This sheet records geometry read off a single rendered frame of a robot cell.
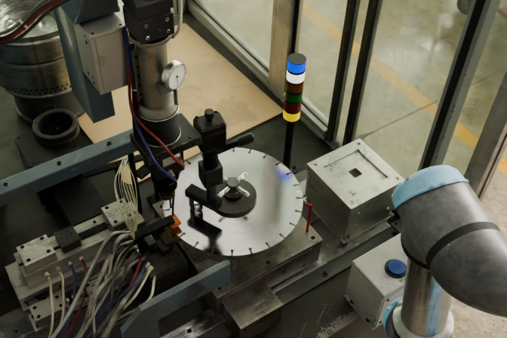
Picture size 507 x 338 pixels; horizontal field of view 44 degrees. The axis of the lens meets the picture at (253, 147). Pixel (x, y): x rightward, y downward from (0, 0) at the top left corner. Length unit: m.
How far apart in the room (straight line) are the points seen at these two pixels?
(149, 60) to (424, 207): 0.50
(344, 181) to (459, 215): 0.70
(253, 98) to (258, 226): 0.70
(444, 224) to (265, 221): 0.59
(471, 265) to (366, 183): 0.74
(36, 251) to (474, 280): 0.97
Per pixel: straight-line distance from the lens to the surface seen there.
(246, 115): 1.96
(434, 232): 0.93
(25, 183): 1.44
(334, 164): 1.63
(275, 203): 1.46
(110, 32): 1.07
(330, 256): 1.61
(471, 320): 2.53
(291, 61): 1.51
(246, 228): 1.41
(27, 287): 1.56
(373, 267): 1.45
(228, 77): 2.10
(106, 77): 1.11
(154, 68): 1.07
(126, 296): 1.38
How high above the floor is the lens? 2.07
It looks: 45 degrees down
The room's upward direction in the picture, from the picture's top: 2 degrees clockwise
